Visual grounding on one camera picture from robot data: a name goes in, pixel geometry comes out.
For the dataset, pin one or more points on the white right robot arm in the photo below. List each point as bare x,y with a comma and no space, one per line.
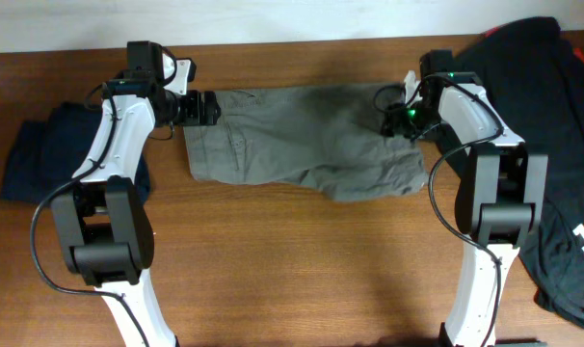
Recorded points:
500,197

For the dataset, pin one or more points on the folded navy blue garment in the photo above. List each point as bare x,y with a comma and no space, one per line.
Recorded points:
45,154

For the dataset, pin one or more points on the black clothes pile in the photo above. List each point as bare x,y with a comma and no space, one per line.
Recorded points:
535,81

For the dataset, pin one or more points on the grey shorts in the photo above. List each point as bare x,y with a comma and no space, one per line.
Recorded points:
325,138

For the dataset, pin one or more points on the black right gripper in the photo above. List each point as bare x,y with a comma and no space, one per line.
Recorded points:
394,122

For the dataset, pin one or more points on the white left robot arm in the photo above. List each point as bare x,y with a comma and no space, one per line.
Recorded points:
103,229

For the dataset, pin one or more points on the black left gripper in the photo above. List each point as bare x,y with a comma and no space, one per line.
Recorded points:
194,112

